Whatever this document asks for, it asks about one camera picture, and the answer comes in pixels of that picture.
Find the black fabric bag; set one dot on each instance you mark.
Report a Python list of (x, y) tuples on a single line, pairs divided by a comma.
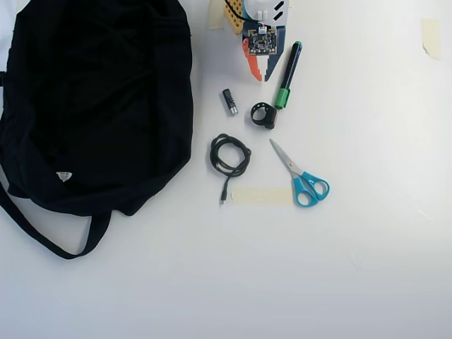
[(88, 106)]

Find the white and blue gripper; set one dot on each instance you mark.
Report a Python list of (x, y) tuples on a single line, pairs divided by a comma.
[(251, 67)]

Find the black AA battery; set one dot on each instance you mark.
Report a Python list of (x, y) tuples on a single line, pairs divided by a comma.
[(229, 102)]

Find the green black marker pen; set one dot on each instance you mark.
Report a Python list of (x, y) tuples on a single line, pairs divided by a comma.
[(290, 67)]

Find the long masking tape strip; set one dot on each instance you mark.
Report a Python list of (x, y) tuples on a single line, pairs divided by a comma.
[(261, 196)]

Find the camera circuit board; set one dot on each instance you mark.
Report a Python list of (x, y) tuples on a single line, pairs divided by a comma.
[(263, 40)]

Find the short masking tape strip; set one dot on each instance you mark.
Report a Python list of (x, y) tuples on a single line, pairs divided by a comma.
[(431, 39)]

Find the yellow perforated robot base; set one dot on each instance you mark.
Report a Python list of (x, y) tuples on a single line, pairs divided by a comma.
[(233, 17)]

